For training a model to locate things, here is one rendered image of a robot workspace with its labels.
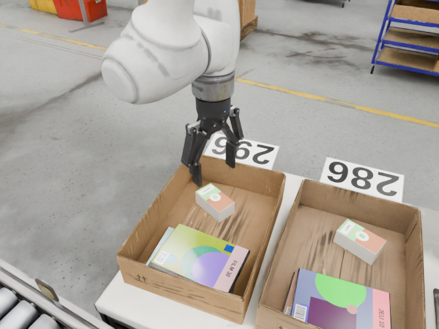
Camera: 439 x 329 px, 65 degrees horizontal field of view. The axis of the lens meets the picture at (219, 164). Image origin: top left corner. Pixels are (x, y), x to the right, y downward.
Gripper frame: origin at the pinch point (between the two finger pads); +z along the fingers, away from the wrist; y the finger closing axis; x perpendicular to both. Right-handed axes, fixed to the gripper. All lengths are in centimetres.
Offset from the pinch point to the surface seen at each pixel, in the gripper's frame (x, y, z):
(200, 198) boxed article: -2.4, 2.8, 10.5
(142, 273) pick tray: 9.2, 27.1, 7.9
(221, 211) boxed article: 5.1, 1.9, 10.1
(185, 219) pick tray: -1.6, 8.8, 14.0
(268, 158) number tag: 2.8, -16.9, 4.1
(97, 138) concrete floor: -166, -25, 90
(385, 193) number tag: 30.7, -29.1, 4.5
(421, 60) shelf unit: -66, -314, 76
